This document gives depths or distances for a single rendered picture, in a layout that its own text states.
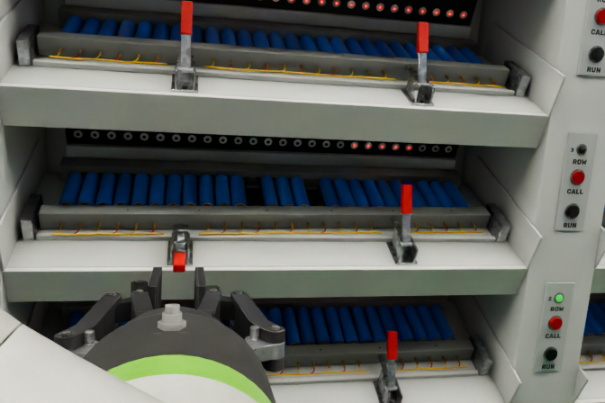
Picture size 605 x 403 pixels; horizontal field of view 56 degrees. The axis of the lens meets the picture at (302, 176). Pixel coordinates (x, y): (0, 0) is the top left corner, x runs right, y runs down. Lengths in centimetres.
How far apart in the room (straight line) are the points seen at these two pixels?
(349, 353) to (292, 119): 33
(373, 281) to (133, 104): 34
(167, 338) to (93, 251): 45
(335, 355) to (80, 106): 44
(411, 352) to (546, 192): 28
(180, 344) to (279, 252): 46
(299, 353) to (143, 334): 54
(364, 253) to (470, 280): 14
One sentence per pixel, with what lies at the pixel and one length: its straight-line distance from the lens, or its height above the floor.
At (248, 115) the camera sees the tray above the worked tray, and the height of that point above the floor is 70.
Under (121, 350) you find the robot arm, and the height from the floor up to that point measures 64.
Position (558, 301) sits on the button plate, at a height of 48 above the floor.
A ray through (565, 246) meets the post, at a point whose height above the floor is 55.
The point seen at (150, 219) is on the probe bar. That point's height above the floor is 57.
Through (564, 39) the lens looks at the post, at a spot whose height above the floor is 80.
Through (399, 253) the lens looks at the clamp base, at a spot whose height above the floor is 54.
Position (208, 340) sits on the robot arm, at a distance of 24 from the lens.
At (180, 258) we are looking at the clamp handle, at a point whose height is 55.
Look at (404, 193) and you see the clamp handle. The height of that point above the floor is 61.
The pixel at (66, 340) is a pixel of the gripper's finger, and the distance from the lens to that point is 35.
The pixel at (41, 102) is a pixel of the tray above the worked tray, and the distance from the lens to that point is 63.
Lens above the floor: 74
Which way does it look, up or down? 10 degrees down
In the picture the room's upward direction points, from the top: 4 degrees clockwise
